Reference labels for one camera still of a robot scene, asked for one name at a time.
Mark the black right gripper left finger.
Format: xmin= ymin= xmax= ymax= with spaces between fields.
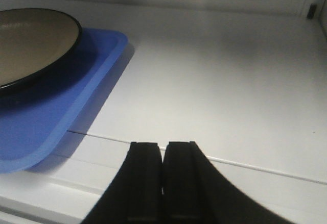
xmin=82 ymin=142 xmax=162 ymax=223

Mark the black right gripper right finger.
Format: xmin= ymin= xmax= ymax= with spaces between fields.
xmin=163 ymin=141 xmax=289 ymax=223

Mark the blue plastic tray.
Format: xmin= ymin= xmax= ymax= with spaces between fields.
xmin=1 ymin=28 xmax=128 ymax=173

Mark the beige plate with black rim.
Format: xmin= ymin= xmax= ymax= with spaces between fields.
xmin=1 ymin=8 xmax=82 ymax=95

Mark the white cabinet shelf lower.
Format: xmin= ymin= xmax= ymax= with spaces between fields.
xmin=1 ymin=0 xmax=326 ymax=223

